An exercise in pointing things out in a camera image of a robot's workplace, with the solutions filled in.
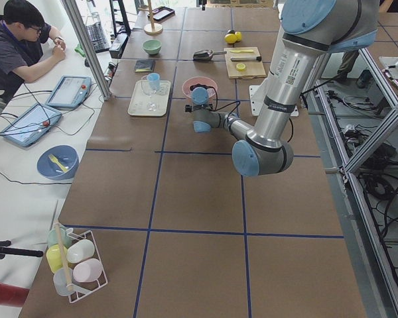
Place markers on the blue bowl with fork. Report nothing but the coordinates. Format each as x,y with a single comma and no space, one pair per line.
58,163

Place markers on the black keyboard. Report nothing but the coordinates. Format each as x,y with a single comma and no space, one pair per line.
97,37

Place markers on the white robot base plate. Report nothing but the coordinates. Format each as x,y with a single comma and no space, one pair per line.
257,94

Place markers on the white wire cup rack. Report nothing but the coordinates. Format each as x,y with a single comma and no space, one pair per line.
81,290

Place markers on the stainless steel ice scoop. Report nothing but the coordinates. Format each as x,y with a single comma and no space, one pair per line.
206,55

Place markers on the lemon half slice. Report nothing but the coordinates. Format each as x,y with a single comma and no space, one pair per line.
240,67

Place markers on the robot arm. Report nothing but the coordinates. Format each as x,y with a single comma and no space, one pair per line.
308,30

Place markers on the green ceramic bowl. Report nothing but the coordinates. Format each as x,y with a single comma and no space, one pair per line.
152,47

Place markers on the green cup in rack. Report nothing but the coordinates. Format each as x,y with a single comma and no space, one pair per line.
65,233

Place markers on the clear cup in rack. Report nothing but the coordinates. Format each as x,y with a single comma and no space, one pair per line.
60,283

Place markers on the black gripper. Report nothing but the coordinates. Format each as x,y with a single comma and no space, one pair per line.
194,86

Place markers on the yellow plastic knife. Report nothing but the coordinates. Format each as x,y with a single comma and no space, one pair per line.
241,51

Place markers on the grey folded cloth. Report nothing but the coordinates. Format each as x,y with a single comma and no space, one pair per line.
143,66

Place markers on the white cup in rack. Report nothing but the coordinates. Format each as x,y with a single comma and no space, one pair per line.
80,251

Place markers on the wooden cutting board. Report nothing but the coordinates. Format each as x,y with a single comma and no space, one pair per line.
253,69

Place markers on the yellow cup in rack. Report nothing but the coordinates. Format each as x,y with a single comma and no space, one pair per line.
54,258

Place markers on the stainless steel muddler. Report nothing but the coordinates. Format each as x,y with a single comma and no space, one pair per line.
246,59

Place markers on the seated person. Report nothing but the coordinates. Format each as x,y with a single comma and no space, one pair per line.
29,47

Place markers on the light blue plastic cup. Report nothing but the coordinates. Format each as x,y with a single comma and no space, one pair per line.
154,81

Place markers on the near teach pendant tablet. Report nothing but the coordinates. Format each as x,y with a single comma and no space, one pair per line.
28,128

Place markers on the far teach pendant tablet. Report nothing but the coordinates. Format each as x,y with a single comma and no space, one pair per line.
69,92

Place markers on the clear wine glass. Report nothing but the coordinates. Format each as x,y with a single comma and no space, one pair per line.
151,105

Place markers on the cream bear serving tray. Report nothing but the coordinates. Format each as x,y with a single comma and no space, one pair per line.
145,104

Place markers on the whole yellow lemon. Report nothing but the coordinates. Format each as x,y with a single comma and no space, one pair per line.
230,38

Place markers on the teach pendant tablet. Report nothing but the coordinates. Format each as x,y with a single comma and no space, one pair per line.
69,92
28,128

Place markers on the aluminium frame post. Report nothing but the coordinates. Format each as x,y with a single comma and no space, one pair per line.
71,8

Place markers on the pink bowl of ice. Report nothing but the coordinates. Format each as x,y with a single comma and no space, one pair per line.
187,87

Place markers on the pink cup in rack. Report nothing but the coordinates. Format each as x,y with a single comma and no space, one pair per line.
88,270

